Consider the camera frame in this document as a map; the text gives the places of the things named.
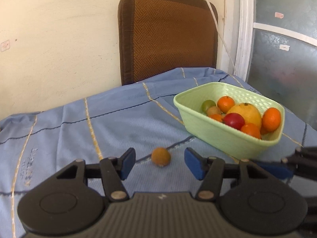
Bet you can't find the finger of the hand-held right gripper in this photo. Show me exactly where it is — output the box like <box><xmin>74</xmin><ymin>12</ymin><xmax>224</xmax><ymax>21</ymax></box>
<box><xmin>255</xmin><ymin>147</ymin><xmax>317</xmax><ymax>180</ymax></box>

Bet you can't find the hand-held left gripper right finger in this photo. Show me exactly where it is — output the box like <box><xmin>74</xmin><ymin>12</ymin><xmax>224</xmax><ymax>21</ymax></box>
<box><xmin>184</xmin><ymin>147</ymin><xmax>280</xmax><ymax>201</ymax></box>

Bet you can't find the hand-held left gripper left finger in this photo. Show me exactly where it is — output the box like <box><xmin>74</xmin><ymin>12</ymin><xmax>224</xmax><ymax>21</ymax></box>
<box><xmin>52</xmin><ymin>147</ymin><xmax>136</xmax><ymax>202</ymax></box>

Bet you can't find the small brown kiwi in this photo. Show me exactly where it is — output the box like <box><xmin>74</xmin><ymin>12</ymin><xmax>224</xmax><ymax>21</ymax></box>
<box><xmin>152</xmin><ymin>147</ymin><xmax>171</xmax><ymax>166</ymax></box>

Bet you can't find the light green plastic basket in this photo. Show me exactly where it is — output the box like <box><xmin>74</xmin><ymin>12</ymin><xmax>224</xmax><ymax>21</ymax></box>
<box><xmin>173</xmin><ymin>82</ymin><xmax>285</xmax><ymax>160</ymax></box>

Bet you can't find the red apple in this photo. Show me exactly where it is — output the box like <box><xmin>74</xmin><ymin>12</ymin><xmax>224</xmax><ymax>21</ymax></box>
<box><xmin>222</xmin><ymin>113</ymin><xmax>245</xmax><ymax>131</ymax></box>

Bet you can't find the green cherry tomato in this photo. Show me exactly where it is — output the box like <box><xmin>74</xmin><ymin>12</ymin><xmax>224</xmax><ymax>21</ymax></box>
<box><xmin>201</xmin><ymin>100</ymin><xmax>216</xmax><ymax>113</ymax></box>

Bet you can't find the yellow mango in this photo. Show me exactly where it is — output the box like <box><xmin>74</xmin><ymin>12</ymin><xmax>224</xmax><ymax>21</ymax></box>
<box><xmin>226</xmin><ymin>103</ymin><xmax>262</xmax><ymax>129</ymax></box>

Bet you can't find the blue checked blanket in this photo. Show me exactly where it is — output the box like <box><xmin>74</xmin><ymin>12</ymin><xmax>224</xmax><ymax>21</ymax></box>
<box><xmin>0</xmin><ymin>67</ymin><xmax>317</xmax><ymax>238</ymax></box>

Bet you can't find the frosted glass door panel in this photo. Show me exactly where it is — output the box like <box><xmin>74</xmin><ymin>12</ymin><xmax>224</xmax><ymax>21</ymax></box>
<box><xmin>245</xmin><ymin>0</ymin><xmax>317</xmax><ymax>129</ymax></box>

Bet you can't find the brown woven chair mat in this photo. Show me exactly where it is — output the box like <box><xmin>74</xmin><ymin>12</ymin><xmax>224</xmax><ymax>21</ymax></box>
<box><xmin>117</xmin><ymin>0</ymin><xmax>219</xmax><ymax>86</ymax></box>

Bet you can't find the white cable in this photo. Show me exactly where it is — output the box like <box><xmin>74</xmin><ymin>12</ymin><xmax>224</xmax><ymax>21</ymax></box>
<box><xmin>198</xmin><ymin>0</ymin><xmax>239</xmax><ymax>77</ymax></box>

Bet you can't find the white door frame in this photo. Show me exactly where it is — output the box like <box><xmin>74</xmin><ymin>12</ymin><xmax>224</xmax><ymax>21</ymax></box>
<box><xmin>221</xmin><ymin>0</ymin><xmax>255</xmax><ymax>83</ymax></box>

